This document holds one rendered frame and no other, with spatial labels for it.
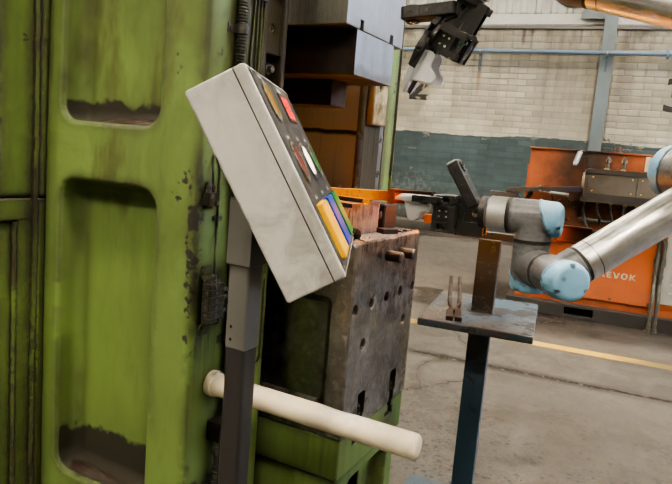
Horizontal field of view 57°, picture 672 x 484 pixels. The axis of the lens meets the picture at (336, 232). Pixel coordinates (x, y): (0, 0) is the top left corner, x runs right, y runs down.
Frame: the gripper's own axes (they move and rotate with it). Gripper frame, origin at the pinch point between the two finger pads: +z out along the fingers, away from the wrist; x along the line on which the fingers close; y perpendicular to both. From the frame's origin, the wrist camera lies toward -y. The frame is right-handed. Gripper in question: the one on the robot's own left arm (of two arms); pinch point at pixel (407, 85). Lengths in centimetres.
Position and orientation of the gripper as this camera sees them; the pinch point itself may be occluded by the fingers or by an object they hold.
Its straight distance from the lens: 127.5
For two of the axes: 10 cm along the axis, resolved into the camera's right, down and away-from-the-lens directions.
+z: -4.7, 8.2, 3.4
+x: 4.8, -0.9, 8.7
